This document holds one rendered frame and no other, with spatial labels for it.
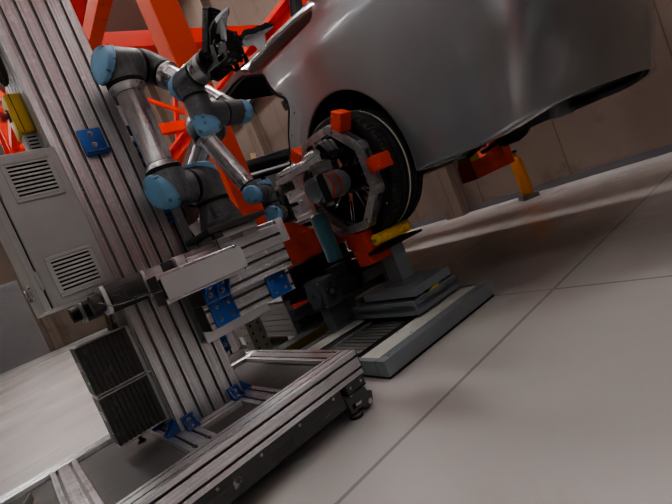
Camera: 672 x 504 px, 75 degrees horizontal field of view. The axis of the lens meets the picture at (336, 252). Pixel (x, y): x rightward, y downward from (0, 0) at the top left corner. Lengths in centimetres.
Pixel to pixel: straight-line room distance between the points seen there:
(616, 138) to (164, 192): 498
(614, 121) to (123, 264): 508
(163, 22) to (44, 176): 145
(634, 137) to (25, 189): 531
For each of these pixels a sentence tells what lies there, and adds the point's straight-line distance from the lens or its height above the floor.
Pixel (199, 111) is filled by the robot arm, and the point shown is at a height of 111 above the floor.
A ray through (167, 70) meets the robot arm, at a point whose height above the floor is 135.
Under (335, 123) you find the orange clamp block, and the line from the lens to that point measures 215.
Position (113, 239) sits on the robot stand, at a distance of 161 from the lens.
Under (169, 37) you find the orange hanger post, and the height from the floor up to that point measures 193.
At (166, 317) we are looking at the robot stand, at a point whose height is 60.
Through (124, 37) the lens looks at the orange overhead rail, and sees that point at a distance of 573.
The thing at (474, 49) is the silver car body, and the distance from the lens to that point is 193.
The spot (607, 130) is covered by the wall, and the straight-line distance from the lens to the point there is 572.
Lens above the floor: 70
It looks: 5 degrees down
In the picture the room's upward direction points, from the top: 22 degrees counter-clockwise
